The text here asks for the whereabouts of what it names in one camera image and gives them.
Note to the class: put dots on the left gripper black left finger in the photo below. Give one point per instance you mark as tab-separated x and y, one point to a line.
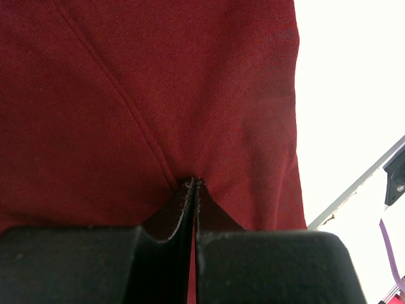
146	263

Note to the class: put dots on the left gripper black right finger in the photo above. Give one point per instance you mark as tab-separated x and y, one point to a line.
234	265

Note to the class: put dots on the dark red t-shirt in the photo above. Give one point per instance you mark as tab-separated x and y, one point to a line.
109	107

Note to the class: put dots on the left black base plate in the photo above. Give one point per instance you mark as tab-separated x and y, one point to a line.
395	177

